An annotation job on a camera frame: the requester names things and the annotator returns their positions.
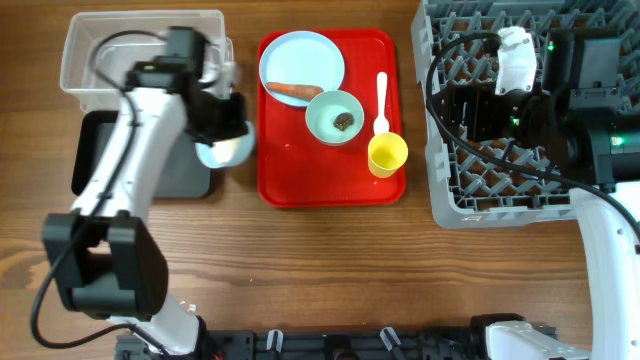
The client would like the light blue bowl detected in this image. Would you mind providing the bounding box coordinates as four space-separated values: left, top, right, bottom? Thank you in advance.
195 121 256 169

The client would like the yellow plastic cup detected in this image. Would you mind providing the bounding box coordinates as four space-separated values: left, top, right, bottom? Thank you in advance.
367 132 409 178

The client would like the green bowl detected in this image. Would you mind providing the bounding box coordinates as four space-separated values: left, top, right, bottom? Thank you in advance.
305 90 365 146

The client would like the brown food scrap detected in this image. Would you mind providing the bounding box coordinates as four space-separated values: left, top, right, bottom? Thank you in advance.
333 112 355 131

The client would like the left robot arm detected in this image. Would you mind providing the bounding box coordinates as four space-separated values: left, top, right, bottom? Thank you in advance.
30 59 254 359

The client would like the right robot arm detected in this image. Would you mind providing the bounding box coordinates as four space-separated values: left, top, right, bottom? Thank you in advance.
425 27 639 359

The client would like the grey dishwasher rack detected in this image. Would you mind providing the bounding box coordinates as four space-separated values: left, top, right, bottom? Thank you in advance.
411 0 639 229

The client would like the black plastic tray bin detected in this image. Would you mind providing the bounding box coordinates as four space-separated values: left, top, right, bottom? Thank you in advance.
71 110 211 199

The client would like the white plastic spoon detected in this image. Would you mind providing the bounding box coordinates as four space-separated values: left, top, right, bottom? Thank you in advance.
373 72 390 135

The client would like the red serving tray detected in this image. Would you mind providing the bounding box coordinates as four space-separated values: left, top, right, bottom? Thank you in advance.
257 29 406 208

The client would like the orange carrot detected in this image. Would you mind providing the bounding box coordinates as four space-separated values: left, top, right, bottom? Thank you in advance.
266 82 323 101

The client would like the light blue plate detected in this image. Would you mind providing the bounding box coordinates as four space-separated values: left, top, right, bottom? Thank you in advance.
259 31 346 91

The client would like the clear plastic bin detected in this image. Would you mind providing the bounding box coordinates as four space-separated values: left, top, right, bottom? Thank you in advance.
60 10 234 113

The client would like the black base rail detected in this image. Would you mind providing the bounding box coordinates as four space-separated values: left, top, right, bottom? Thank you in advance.
114 325 559 360

